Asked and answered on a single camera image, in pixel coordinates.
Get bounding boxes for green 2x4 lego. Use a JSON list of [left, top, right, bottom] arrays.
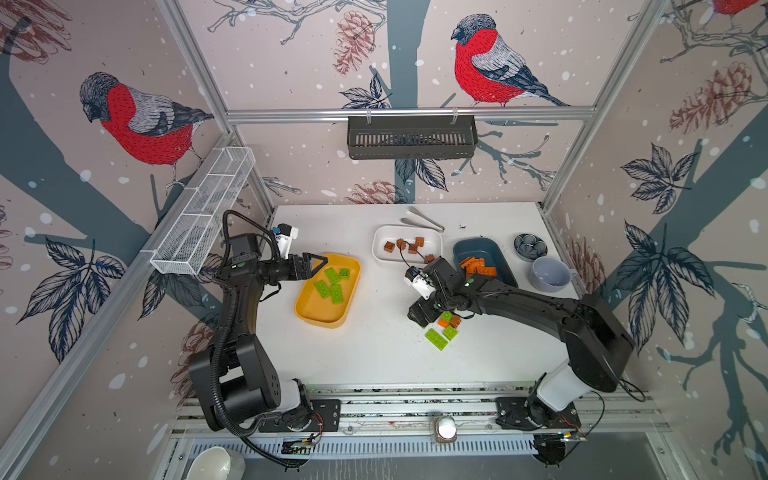
[[425, 329, 449, 351], [314, 280, 331, 299], [324, 268, 341, 285]]

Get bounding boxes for green 2x4 lego bottom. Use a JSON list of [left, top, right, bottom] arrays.
[[425, 329, 449, 351]]

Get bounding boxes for green 2x2 lego bottom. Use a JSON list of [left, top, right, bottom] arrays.
[[443, 326, 458, 341]]

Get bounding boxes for green 2x3 lego top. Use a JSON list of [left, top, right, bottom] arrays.
[[330, 283, 345, 304]]

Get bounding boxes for orange curved lego piece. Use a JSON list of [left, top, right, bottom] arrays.
[[460, 257, 476, 269]]

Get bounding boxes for orange 2x4 lego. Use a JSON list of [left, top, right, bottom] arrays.
[[466, 258, 486, 274]]

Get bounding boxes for orange 2x3 lego brick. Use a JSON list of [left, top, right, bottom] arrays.
[[476, 266, 497, 277]]

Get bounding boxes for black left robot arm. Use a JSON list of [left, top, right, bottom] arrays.
[[188, 233, 328, 437]]

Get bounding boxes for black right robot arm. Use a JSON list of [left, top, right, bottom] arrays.
[[404, 257, 635, 431]]

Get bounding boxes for yellow plastic bin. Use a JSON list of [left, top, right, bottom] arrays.
[[294, 253, 361, 328]]

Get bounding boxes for white plastic bin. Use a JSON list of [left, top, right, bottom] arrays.
[[371, 225, 443, 266]]

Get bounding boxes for metal tongs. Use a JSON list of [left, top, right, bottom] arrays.
[[400, 206, 445, 233]]

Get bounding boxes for teal plastic bin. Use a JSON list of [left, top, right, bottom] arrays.
[[453, 237, 518, 287]]

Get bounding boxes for round silver button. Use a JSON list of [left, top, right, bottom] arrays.
[[432, 415, 458, 444]]

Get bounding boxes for dark patterned ceramic bowl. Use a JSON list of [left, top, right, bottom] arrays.
[[513, 233, 548, 262]]

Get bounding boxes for lavender plastic bowl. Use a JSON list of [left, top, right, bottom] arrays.
[[528, 256, 575, 293]]

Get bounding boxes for white bowl bottom left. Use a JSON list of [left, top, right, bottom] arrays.
[[185, 446, 246, 480]]

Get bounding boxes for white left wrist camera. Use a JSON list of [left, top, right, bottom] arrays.
[[272, 223, 298, 259]]

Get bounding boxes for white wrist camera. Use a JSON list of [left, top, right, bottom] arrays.
[[272, 223, 298, 259], [405, 266, 436, 300]]

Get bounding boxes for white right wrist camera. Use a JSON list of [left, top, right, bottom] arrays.
[[405, 266, 436, 300]]

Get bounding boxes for white wire mesh shelf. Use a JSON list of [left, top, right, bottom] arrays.
[[150, 146, 255, 276]]

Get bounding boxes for black hanging wire basket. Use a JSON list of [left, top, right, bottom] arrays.
[[347, 115, 478, 160]]

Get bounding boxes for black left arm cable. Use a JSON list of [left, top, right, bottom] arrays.
[[209, 209, 313, 470]]

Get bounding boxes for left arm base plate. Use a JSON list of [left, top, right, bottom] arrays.
[[258, 399, 341, 434]]

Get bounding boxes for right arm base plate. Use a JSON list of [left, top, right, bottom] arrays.
[[495, 395, 582, 432]]

